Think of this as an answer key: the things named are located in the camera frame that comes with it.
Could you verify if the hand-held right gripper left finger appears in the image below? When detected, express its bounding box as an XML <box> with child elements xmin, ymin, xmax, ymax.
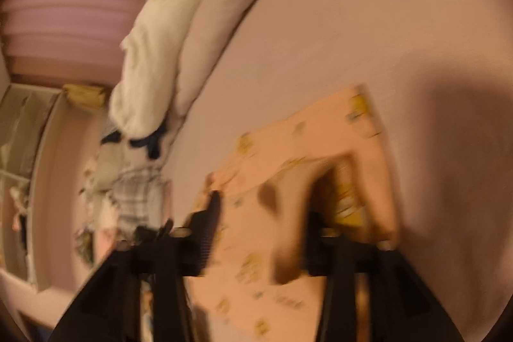
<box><xmin>48</xmin><ymin>190</ymin><xmax>225</xmax><ymax>342</ymax></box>

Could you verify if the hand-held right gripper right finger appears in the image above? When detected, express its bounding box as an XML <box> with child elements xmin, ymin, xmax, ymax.
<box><xmin>307</xmin><ymin>212</ymin><xmax>466</xmax><ymax>342</ymax></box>

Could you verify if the peach cartoon print garment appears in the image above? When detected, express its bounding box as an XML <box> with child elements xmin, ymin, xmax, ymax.
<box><xmin>186</xmin><ymin>83</ymin><xmax>401</xmax><ymax>338</ymax></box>

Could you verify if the plaid pillow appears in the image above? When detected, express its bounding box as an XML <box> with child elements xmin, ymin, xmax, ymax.
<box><xmin>112</xmin><ymin>166</ymin><xmax>169</xmax><ymax>230</ymax></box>

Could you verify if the dark navy garment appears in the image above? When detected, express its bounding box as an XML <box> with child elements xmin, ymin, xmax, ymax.
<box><xmin>100</xmin><ymin>123</ymin><xmax>169</xmax><ymax>160</ymax></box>

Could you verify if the white fluffy blanket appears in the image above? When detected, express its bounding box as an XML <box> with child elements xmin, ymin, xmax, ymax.
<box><xmin>109</xmin><ymin>0</ymin><xmax>247</xmax><ymax>140</ymax></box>

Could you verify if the pinkish grey comforter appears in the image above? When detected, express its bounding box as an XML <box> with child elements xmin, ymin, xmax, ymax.
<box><xmin>174</xmin><ymin>0</ymin><xmax>321</xmax><ymax>118</ymax></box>

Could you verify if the white shelf unit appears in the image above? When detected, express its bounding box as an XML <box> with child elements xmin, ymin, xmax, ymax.
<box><xmin>0</xmin><ymin>81</ymin><xmax>61</xmax><ymax>287</ymax></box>

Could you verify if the bed with pink sheet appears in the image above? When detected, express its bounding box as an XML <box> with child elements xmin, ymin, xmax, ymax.
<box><xmin>160</xmin><ymin>0</ymin><xmax>511</xmax><ymax>342</ymax></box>

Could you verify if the pink curtain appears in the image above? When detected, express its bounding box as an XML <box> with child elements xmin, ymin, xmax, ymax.
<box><xmin>0</xmin><ymin>0</ymin><xmax>161</xmax><ymax>76</ymax></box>

